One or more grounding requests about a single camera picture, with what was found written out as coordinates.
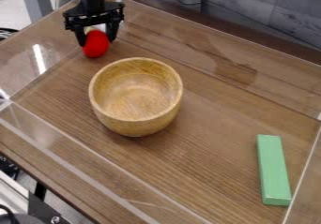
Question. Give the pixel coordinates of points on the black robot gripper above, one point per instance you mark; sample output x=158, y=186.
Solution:
x=110, y=16

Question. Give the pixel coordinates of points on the red plush strawberry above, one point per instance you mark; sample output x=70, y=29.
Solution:
x=96, y=44

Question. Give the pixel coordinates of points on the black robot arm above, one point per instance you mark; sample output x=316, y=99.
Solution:
x=92, y=5

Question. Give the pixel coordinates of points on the light wooden bowl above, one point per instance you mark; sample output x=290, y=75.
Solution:
x=135, y=95

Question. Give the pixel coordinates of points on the black clamp with bolt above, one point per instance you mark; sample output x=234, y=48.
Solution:
x=43, y=212

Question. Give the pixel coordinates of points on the green rectangular block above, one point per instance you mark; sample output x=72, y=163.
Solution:
x=276, y=190

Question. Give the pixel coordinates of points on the clear acrylic enclosure walls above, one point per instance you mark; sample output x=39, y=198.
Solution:
x=189, y=127

